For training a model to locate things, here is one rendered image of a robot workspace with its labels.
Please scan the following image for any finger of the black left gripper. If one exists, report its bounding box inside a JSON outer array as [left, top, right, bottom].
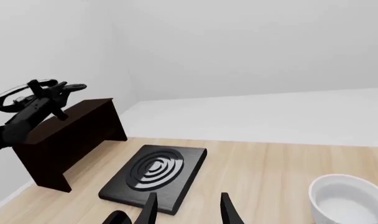
[[56, 82, 88, 107], [47, 80, 69, 96]]

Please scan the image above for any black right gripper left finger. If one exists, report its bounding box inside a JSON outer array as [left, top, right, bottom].
[[133, 192, 159, 224]]

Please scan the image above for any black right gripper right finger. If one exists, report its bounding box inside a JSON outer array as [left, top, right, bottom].
[[220, 192, 246, 224]]

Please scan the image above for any dark wooden cabinet shelf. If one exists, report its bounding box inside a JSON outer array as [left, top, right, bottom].
[[12, 97, 129, 194]]

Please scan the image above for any flat black stove plate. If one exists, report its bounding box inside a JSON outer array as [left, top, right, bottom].
[[98, 144, 208, 217]]

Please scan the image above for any white bowl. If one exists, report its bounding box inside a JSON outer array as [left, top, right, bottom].
[[308, 173, 378, 224]]

